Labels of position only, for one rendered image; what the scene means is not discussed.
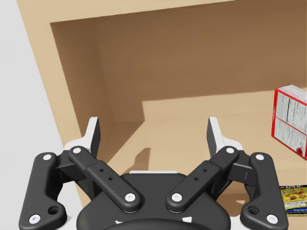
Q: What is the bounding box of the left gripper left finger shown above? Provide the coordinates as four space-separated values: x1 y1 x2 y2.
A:
18 116 142 229

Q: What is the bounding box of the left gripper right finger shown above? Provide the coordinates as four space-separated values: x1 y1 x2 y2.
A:
165 116 289 230

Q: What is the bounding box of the red and white carton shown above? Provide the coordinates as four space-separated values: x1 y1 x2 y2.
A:
271 84 307 161

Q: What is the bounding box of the green and blue rectangular can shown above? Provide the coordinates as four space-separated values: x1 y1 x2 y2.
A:
279 184 307 216

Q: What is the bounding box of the pale wooden shelf unit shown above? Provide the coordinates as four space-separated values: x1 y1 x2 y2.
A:
15 0 307 218

